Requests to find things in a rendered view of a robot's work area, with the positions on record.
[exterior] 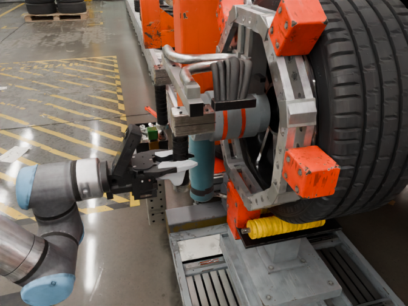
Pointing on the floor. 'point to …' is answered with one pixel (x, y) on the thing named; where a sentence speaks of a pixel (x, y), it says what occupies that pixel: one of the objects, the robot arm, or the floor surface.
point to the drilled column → (157, 206)
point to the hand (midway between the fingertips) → (190, 157)
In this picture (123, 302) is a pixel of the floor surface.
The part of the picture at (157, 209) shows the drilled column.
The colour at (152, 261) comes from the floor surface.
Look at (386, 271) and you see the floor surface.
